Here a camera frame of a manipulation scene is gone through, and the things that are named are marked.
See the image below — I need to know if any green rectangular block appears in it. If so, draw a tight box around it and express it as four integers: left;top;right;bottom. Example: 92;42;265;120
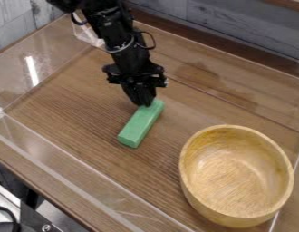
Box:
117;100;164;149

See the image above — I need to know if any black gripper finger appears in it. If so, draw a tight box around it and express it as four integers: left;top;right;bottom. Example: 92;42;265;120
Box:
141;85;156;107
122;83;142;106

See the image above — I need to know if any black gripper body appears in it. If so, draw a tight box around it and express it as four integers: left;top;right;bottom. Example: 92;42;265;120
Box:
102;48;166;88

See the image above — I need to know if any brown wooden bowl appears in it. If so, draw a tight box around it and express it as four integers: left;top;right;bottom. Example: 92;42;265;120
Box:
178;124;293;228

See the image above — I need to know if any clear acrylic tray wall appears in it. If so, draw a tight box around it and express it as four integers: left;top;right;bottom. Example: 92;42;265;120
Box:
0;112;193;232

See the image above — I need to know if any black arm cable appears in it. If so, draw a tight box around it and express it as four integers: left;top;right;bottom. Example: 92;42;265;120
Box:
133;29;157;51

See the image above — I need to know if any clear acrylic corner bracket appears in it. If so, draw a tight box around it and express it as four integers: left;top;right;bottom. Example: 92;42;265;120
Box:
70;13;104;48

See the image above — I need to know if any black cable lower left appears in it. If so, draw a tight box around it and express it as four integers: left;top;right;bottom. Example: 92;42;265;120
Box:
0;205;22;232

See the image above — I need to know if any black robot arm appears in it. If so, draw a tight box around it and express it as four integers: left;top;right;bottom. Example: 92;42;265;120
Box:
46;0;166;107

